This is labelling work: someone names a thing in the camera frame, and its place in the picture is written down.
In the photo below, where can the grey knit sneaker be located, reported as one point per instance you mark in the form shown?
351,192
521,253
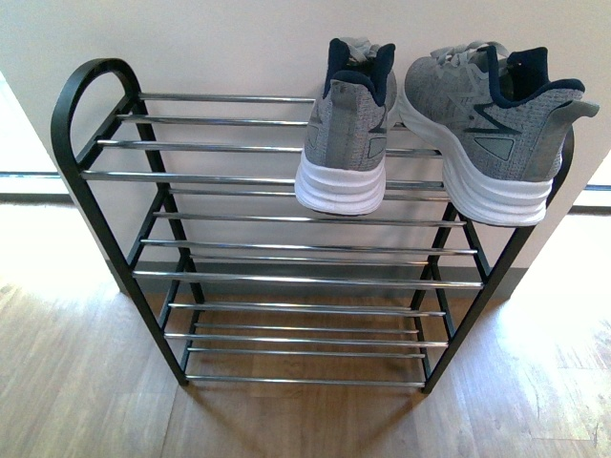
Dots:
499,123
342,165

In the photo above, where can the black metal shoe rack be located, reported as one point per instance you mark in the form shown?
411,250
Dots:
190,199

